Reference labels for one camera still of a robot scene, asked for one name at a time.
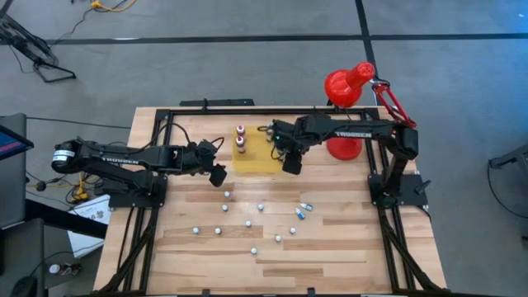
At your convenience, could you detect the yellow translucent plastic tray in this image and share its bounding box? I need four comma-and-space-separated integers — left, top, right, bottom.
231, 125, 285, 174

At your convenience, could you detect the black bar device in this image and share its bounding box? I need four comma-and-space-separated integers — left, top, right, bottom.
180, 97, 256, 108

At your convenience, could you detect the red desk lamp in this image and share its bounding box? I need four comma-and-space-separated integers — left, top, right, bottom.
323, 61, 417, 162

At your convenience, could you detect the white printed paper box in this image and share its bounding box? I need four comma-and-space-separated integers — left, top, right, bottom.
67, 193, 112, 259

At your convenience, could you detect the black floor beam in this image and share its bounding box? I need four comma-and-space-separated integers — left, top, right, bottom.
24, 199, 109, 240

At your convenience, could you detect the laptop with lit screen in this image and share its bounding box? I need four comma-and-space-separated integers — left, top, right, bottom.
0, 123, 35, 162

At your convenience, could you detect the grey cabinet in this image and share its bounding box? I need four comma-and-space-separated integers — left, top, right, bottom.
0, 113, 28, 230

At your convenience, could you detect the black tripod stand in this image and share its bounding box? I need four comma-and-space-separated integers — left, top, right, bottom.
0, 11, 78, 84

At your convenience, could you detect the black floor stand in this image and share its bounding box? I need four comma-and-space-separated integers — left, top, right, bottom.
488, 143, 528, 170

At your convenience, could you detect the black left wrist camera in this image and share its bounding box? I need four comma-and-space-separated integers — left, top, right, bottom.
208, 163, 229, 188

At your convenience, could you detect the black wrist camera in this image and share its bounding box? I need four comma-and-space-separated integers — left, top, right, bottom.
281, 152, 304, 176
208, 163, 229, 188

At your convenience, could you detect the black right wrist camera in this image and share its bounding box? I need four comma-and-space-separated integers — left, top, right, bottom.
281, 152, 304, 176

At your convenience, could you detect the black aluminium table frame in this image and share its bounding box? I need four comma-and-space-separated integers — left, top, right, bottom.
98, 107, 445, 297

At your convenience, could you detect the thin black floor cable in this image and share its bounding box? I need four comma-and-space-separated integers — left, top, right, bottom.
26, 116, 131, 130

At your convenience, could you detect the yellow coiled cable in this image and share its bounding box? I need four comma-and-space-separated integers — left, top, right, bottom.
72, 172, 90, 203

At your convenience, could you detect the yellow floor cable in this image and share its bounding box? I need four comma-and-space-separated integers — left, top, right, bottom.
89, 0, 138, 12

